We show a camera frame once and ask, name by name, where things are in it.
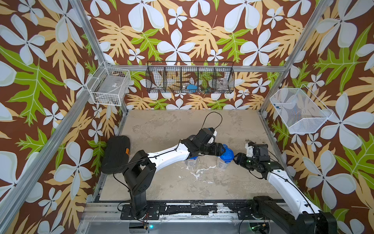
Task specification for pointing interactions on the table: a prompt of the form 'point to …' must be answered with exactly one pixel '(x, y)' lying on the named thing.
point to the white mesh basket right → (301, 110)
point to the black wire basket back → (192, 77)
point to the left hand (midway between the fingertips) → (222, 149)
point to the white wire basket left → (109, 86)
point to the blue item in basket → (192, 87)
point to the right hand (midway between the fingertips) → (234, 157)
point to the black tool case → (116, 154)
